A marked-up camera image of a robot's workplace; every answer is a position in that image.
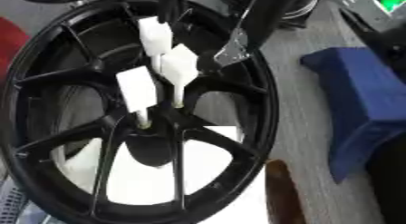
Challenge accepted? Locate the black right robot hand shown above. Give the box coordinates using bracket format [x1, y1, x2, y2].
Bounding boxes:
[157, 0, 292, 67]

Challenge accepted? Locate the black spoked wheel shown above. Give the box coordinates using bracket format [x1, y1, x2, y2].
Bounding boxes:
[0, 0, 281, 224]

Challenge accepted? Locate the white sheet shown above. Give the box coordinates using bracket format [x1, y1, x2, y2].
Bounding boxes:
[51, 125, 270, 224]

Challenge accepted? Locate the pale mesh basket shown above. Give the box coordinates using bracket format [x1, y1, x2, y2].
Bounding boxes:
[0, 175, 51, 224]

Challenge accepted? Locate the brown wooden piece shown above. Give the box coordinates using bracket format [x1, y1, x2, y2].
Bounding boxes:
[263, 159, 310, 224]

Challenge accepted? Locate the red object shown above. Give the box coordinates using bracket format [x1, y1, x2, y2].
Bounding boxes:
[0, 16, 32, 81]

